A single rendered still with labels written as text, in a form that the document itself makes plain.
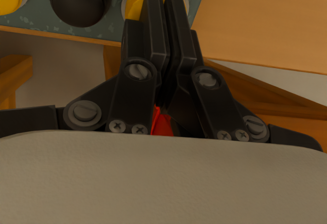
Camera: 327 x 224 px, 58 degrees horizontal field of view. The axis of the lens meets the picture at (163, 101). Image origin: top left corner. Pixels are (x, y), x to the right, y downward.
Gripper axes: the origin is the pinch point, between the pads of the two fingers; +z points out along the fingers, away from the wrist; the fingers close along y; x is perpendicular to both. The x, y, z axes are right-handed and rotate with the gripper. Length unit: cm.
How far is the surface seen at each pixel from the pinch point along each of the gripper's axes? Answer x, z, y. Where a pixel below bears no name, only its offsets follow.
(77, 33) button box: -2.3, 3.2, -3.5
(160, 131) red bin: -12.5, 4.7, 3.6
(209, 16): -1.4, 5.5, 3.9
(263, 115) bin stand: -14.1, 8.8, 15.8
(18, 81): -60, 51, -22
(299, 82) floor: -65, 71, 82
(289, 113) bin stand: -14.8, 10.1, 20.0
